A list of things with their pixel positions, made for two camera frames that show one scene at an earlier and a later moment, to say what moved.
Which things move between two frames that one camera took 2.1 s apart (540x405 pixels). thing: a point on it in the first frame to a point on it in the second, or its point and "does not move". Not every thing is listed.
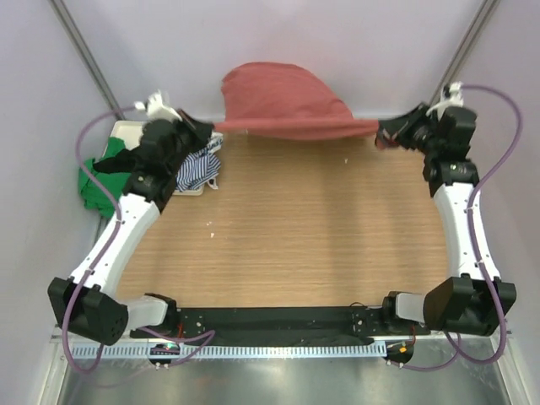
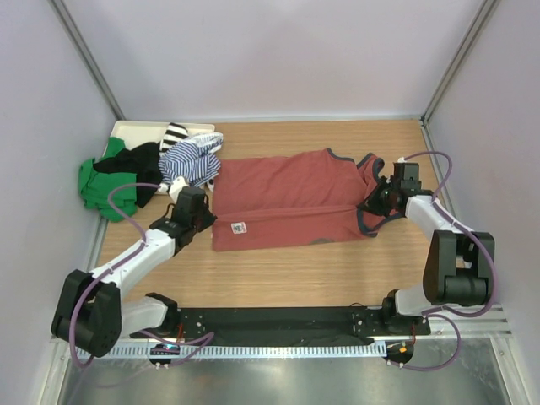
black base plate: [270, 326] does not move
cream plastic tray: [127, 134] does not move
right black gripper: [397, 131] to [371, 205]
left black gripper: [198, 130] to [208, 218]
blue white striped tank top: [201, 165] does not move
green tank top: [113, 183] does not move
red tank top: [281, 100] to [290, 197]
